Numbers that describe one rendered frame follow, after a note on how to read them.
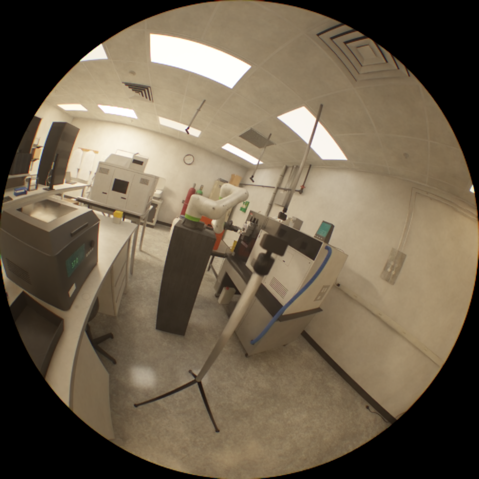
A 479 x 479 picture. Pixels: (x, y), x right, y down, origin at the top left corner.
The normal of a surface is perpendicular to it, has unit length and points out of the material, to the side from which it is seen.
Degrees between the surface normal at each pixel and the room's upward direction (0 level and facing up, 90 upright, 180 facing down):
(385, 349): 90
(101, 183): 90
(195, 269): 90
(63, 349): 0
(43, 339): 0
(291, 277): 90
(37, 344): 0
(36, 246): 58
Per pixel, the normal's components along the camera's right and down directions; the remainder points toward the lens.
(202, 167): 0.40, 0.36
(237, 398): 0.37, -0.90
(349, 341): -0.84, -0.23
